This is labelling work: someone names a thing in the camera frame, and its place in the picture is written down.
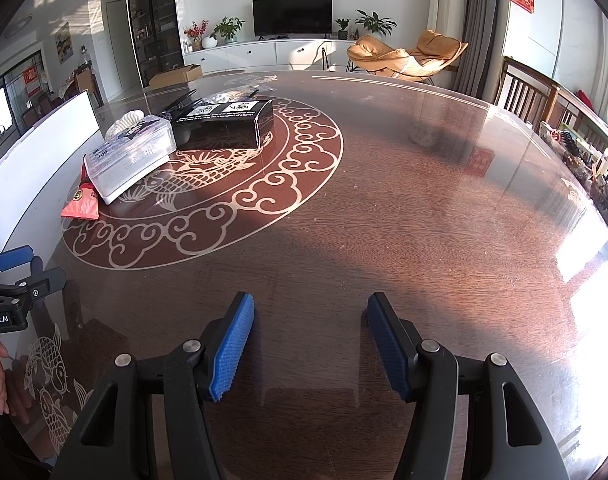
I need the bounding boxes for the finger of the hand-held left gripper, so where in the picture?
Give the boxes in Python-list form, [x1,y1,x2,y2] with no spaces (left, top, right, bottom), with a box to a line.
[0,245,44,281]
[0,267,67,311]

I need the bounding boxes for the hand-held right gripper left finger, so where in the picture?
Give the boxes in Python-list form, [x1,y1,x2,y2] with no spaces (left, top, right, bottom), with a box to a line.
[49,291,257,480]

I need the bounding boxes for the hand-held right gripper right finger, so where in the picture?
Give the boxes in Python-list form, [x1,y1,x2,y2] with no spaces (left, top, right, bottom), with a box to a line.
[365,292,570,480]

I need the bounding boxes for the red packet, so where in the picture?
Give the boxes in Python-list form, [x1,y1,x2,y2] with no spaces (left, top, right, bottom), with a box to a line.
[60,180,101,221]

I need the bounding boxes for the white cardboard box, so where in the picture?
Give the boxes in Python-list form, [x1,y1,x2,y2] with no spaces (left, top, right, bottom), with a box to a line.
[0,89,107,286]

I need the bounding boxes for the clear plastic tissue box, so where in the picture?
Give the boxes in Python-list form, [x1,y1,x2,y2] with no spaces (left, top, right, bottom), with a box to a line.
[83,109,179,206]

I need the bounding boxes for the black carton with white labels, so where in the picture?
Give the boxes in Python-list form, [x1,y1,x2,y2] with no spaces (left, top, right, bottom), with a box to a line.
[170,99,275,150]

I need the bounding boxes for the person's left hand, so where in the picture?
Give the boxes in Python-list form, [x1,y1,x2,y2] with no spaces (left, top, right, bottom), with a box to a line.
[0,335,32,423]

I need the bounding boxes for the brown cardboard box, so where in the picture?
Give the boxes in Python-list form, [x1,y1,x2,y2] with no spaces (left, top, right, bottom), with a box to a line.
[148,64,203,90]

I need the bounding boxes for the tall dark display cabinet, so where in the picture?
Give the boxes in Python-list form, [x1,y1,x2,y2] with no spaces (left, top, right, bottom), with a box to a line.
[125,0,185,88]

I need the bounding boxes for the vase with red flowers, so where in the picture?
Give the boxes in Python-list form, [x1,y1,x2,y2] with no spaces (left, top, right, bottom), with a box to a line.
[184,20,210,52]

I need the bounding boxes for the wooden chair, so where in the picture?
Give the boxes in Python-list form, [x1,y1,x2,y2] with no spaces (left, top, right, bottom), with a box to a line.
[494,56,560,126]
[539,87,608,171]

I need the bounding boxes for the orange lounge chair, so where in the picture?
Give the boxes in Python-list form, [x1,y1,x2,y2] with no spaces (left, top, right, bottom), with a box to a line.
[346,29,469,82]

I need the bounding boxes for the white television cabinet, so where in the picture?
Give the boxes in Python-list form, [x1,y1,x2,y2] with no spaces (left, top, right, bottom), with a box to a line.
[182,37,365,75]

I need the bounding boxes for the bushy green potted plant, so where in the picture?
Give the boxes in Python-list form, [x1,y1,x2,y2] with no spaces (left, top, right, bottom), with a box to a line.
[211,16,246,45]

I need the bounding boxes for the grey curtain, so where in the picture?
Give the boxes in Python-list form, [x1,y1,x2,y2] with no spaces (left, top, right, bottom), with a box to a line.
[454,0,511,106]

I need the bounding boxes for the large leafy potted plant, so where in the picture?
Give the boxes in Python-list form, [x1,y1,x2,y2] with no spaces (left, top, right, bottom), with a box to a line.
[354,9,398,38]

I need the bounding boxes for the black television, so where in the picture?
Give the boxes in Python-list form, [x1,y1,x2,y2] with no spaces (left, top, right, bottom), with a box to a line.
[252,0,334,38]

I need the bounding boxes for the white sheer curtain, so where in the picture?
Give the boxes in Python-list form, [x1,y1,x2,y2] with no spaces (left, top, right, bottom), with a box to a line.
[429,0,470,43]

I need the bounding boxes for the framed wall painting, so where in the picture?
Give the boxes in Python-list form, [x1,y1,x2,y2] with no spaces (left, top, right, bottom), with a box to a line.
[54,22,74,63]

